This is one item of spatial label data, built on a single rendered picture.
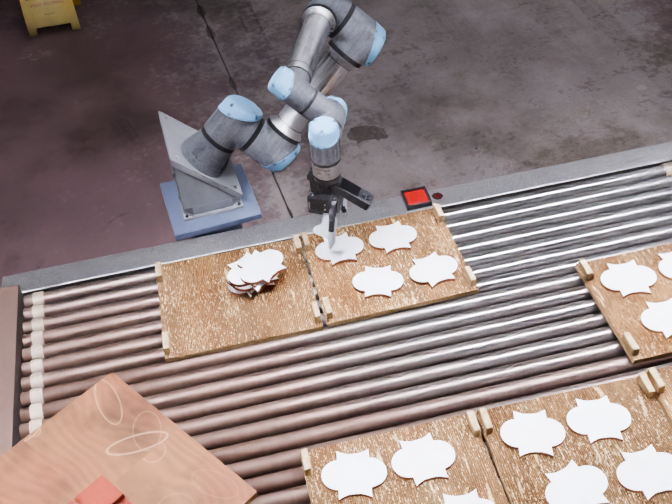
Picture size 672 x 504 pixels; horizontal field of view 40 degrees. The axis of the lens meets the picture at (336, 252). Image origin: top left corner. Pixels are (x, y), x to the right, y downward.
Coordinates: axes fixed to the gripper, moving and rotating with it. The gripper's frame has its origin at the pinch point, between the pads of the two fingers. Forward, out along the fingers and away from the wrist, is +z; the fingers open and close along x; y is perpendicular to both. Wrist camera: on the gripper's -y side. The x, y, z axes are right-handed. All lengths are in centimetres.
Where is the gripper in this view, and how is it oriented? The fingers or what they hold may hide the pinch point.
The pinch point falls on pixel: (339, 231)
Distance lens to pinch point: 252.9
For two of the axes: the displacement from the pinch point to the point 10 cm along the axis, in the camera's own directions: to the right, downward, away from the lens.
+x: -2.5, 6.8, -6.9
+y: -9.7, -1.3, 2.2
